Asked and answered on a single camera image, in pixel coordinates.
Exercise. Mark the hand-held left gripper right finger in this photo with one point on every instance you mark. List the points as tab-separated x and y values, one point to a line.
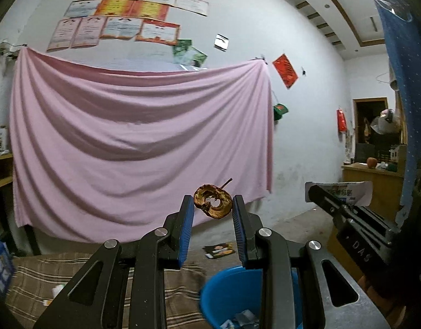
239	229

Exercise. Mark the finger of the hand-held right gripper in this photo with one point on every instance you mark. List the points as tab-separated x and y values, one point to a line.
327	202

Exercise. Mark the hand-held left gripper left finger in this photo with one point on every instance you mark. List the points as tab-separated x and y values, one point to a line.
186	226

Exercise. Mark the white printed wrapper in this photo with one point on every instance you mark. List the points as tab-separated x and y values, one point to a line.
347	192

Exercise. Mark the brown dried apple core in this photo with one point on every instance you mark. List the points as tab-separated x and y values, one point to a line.
200	197

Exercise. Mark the blue plastic basin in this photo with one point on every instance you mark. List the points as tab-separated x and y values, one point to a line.
224	288

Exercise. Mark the dark packet with orange print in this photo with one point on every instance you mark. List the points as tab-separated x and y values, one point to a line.
219	250

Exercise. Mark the wooden cabinet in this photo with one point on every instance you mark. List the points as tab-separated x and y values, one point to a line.
385	192

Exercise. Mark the red apple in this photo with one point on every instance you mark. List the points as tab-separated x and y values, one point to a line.
372	162

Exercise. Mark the red hanging bag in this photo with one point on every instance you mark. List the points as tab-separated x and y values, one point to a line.
342	120

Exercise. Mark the beige small box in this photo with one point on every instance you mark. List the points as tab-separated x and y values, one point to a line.
399	157

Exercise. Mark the grey helmet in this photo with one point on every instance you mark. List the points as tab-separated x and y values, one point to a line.
387	120

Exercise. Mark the green hat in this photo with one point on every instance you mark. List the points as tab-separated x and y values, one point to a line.
280	111

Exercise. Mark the brown plaid blanket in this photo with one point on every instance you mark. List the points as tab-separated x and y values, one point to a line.
93	270

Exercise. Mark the pink hanging bed sheet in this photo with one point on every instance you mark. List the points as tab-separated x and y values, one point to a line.
128	137

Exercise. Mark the red diamond paper poster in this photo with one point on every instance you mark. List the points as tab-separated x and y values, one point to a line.
285	71

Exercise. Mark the white paper scrap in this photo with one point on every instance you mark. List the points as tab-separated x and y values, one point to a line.
58	290

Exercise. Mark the blue dotted cloth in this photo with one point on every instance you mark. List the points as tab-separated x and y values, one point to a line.
402	75

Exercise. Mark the green landscape photo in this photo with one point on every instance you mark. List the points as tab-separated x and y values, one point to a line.
196	56
181	49

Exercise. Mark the small black white picture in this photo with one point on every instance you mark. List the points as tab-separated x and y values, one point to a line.
221	42

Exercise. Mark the blue cardboard box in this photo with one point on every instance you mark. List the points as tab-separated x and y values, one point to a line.
1	267

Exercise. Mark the wooden door frame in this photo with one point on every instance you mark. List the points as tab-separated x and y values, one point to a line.
356	123

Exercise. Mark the group of wall certificates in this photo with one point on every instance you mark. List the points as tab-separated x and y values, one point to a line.
128	13

